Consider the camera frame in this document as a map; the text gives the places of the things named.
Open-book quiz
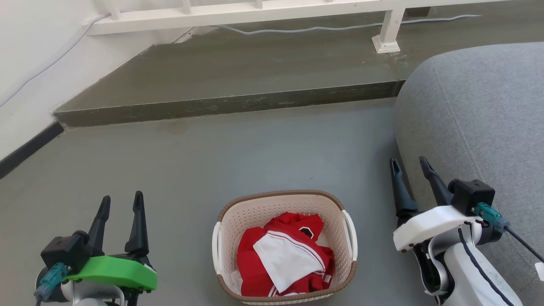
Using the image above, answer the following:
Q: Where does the black cable along right arm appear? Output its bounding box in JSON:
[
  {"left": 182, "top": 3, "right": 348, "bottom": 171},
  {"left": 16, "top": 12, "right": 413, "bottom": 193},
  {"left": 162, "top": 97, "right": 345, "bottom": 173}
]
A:
[{"left": 457, "top": 227, "right": 517, "bottom": 306}]

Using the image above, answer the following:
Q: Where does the grey fabric sofa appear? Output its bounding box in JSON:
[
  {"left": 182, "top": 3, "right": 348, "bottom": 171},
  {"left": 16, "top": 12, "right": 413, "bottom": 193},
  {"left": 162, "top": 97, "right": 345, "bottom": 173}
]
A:
[{"left": 393, "top": 41, "right": 544, "bottom": 306}]

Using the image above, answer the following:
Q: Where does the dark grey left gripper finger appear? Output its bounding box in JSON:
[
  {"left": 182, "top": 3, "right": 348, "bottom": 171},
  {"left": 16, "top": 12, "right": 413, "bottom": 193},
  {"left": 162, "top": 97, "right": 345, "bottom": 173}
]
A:
[
  {"left": 87, "top": 195, "right": 111, "bottom": 257},
  {"left": 124, "top": 191, "right": 150, "bottom": 258}
]

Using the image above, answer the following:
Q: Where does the white metal railing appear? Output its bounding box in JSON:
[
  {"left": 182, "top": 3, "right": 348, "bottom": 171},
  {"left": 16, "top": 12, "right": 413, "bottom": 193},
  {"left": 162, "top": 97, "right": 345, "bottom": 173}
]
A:
[{"left": 87, "top": 0, "right": 510, "bottom": 54}]

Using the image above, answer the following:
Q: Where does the raised concrete step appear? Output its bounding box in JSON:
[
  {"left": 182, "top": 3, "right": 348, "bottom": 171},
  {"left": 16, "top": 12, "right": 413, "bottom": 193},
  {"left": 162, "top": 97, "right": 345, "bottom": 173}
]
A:
[{"left": 53, "top": 4, "right": 544, "bottom": 128}]

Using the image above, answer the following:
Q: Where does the red sports garment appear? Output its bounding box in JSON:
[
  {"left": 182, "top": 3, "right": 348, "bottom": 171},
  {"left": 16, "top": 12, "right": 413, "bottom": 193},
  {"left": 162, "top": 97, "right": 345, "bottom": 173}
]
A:
[{"left": 236, "top": 212, "right": 336, "bottom": 297}]

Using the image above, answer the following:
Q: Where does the teal camera cable connector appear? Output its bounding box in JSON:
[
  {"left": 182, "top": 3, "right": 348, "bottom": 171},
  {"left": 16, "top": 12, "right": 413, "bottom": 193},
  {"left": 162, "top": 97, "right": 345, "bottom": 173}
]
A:
[
  {"left": 475, "top": 202, "right": 544, "bottom": 262},
  {"left": 34, "top": 262, "right": 69, "bottom": 306}
]

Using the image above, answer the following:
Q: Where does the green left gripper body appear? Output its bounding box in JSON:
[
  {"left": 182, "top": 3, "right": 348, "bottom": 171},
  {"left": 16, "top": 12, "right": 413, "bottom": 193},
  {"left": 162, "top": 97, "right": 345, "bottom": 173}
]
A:
[{"left": 64, "top": 254, "right": 158, "bottom": 306}]

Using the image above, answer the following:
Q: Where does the teal right camera cable connector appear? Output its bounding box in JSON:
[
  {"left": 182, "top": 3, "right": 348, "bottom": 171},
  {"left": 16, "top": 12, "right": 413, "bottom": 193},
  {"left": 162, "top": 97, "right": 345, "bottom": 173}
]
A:
[{"left": 475, "top": 202, "right": 544, "bottom": 262}]

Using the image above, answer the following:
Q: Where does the teal left camera cable connector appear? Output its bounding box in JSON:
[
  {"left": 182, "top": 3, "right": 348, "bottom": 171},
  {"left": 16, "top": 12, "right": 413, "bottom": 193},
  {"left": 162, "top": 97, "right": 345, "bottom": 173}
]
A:
[{"left": 34, "top": 262, "right": 69, "bottom": 306}]

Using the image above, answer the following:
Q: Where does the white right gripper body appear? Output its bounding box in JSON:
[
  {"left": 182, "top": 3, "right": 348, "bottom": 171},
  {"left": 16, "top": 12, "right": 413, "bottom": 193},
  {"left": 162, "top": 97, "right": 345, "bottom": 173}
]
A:
[{"left": 393, "top": 205, "right": 485, "bottom": 294}]

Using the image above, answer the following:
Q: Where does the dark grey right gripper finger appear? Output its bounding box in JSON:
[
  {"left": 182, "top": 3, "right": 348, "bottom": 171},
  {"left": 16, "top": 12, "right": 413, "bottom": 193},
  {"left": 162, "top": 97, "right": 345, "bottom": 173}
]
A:
[
  {"left": 419, "top": 156, "right": 454, "bottom": 207},
  {"left": 389, "top": 158, "right": 419, "bottom": 218}
]

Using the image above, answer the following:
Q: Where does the thin grey cable on step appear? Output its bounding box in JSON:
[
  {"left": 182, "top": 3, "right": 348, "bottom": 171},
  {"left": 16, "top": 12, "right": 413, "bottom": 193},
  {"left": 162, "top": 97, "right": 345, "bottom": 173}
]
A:
[{"left": 212, "top": 14, "right": 482, "bottom": 35}]

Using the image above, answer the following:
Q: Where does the white garment with red stripes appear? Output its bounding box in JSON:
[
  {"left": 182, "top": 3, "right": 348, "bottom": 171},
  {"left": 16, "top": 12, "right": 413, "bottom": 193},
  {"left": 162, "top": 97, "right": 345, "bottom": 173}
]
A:
[{"left": 253, "top": 232, "right": 326, "bottom": 294}]

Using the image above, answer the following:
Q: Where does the thin grey cable on wall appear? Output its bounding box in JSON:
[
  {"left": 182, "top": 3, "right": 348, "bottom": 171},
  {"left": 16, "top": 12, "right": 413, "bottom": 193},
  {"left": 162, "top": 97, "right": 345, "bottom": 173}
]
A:
[{"left": 0, "top": 13, "right": 112, "bottom": 108}]

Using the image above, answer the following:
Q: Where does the cream perforated plastic laundry basket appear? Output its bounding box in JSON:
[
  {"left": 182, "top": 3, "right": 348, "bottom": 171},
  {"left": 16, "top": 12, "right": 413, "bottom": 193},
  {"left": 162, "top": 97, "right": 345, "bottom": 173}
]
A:
[{"left": 212, "top": 190, "right": 358, "bottom": 306}]

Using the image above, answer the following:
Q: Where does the black wall baseboard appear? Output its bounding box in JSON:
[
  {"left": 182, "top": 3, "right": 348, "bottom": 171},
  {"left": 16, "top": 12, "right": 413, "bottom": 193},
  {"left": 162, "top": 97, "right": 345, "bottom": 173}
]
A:
[{"left": 0, "top": 122, "right": 65, "bottom": 179}]

